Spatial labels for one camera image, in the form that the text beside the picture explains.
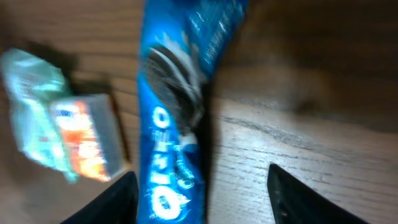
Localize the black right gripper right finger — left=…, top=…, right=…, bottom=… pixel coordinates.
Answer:
left=267, top=164, right=367, bottom=224

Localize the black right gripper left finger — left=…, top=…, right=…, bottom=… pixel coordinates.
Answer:
left=62, top=171, right=139, bottom=224

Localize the orange tissue pack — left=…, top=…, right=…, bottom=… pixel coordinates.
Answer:
left=50, top=94, right=124, bottom=182

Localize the mint green wipes pack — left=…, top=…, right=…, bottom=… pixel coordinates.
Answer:
left=1, top=48, right=79, bottom=183

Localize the blue Oreo cookie pack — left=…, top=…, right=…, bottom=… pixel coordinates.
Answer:
left=137, top=0, right=248, bottom=223

